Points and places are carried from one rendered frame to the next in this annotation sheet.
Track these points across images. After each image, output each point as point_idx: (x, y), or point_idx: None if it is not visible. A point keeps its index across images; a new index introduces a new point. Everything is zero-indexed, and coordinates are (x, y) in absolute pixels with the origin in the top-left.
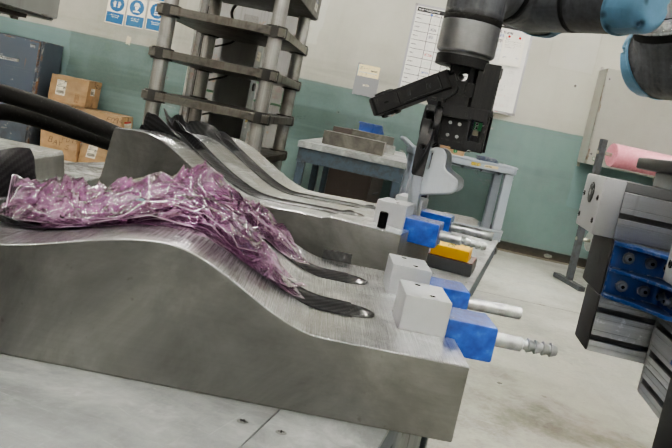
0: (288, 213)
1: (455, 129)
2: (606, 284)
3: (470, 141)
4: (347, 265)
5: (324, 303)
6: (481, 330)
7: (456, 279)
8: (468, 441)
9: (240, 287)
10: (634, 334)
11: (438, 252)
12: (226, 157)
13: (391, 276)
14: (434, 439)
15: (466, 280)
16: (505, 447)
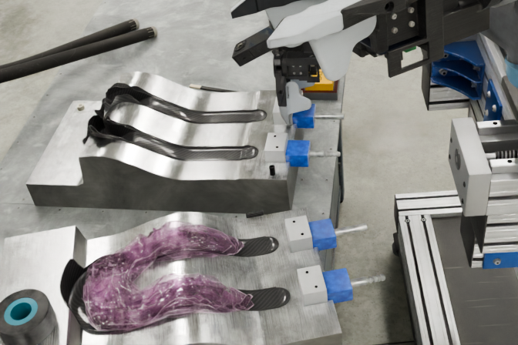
0: (213, 180)
1: (298, 68)
2: (432, 72)
3: (311, 77)
4: (262, 219)
5: (263, 293)
6: (344, 292)
7: (328, 112)
8: (375, 61)
9: (229, 344)
10: (459, 94)
11: (311, 88)
12: (149, 122)
13: (290, 246)
14: (348, 71)
15: (335, 108)
16: (405, 54)
